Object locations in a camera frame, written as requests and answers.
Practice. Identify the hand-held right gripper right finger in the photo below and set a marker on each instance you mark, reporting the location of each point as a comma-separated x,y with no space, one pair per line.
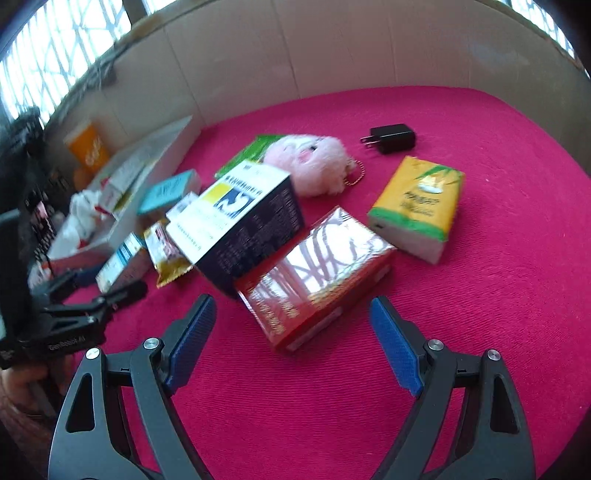
397,341

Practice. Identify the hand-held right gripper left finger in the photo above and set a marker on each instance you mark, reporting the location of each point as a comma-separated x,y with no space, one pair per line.
194,337

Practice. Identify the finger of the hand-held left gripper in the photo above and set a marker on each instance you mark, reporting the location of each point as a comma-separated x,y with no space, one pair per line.
129,293
55,284

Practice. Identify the yellow red snack packet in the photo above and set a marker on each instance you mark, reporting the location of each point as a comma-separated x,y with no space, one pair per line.
164,258

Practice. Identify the red shiny box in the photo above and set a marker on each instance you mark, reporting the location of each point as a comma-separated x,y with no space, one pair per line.
323,263

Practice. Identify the dark blue white box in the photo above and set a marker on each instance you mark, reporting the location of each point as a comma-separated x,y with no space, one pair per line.
258,230

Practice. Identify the yellow tissue pack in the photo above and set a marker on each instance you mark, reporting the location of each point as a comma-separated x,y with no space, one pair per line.
415,198

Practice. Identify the white tray box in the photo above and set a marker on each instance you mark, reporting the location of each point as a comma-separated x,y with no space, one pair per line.
178,138

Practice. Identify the person's left forearm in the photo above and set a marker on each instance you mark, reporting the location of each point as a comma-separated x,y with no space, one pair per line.
23,424

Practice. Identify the person's left hand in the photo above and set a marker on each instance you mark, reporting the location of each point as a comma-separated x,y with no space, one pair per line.
27,381

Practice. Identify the small white blue box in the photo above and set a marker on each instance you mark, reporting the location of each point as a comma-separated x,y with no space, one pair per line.
122,263

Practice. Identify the white plastic bag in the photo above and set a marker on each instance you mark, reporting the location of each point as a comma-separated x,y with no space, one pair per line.
83,217

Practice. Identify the phone on stand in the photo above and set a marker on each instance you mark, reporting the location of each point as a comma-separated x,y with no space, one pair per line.
41,212

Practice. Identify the red blanket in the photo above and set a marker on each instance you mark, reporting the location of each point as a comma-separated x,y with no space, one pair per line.
485,323

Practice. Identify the white printed box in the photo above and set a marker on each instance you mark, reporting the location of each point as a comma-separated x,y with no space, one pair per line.
182,205

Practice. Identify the orange fruit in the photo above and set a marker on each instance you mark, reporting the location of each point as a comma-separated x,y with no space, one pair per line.
82,177

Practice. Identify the teal box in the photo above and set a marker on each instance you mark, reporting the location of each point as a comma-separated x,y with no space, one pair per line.
168,189

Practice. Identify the orange paper cup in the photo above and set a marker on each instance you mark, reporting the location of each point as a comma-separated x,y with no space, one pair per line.
87,147

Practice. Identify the green packet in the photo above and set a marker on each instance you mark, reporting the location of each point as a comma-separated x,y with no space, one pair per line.
244,154

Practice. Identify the pink plush toy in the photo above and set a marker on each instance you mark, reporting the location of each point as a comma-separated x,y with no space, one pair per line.
318,166

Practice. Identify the black charger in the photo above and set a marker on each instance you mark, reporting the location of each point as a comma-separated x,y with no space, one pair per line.
392,138

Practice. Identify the window with metal grille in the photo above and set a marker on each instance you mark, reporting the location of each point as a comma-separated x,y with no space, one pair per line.
60,46

